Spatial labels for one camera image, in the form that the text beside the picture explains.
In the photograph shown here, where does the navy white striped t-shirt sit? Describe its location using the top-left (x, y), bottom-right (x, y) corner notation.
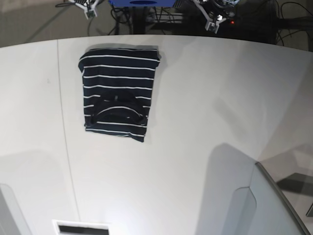
top-left (78, 47), bottom-right (160, 142)

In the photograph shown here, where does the black stand pole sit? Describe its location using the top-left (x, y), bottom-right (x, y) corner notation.
top-left (131, 7), bottom-right (147, 35)

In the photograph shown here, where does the blue box on stand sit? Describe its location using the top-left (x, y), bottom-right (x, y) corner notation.
top-left (109, 0), bottom-right (176, 7)

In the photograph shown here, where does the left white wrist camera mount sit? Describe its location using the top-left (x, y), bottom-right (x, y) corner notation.
top-left (192, 0), bottom-right (240, 34)

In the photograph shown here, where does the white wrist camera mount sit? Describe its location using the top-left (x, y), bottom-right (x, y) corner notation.
top-left (67, 0), bottom-right (103, 19)
top-left (192, 0), bottom-right (240, 34)

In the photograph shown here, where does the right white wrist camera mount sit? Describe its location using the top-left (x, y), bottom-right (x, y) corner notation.
top-left (67, 0), bottom-right (103, 19)

